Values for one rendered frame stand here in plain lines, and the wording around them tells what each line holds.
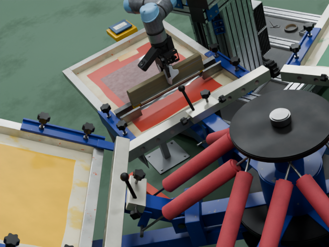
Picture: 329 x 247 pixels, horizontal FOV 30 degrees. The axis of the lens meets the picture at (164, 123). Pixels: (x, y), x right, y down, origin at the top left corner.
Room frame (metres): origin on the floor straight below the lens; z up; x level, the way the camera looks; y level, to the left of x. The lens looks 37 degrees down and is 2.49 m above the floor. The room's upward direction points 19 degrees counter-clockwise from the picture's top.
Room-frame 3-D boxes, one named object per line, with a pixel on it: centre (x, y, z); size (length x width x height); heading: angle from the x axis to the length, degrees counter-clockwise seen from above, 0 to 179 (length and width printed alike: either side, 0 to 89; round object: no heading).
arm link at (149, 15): (2.19, -0.09, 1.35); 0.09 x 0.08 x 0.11; 139
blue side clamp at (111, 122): (2.06, 0.19, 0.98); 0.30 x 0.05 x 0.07; 18
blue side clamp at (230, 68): (2.23, -0.34, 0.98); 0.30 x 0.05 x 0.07; 18
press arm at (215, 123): (1.84, -0.18, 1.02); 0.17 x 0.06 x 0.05; 18
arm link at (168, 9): (2.27, -0.14, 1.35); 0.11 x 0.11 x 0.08; 49
